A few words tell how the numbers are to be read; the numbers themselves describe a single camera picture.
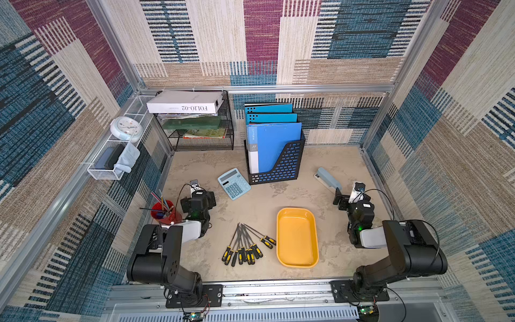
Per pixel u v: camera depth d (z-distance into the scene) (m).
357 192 0.77
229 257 0.81
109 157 0.65
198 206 0.72
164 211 0.87
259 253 0.82
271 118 0.95
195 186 0.81
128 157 0.68
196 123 1.01
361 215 0.70
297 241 0.85
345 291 0.73
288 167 0.98
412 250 0.45
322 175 1.02
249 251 0.83
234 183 1.02
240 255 0.83
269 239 0.86
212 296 0.73
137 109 0.89
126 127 0.75
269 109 1.00
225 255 0.83
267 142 0.89
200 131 1.02
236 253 0.83
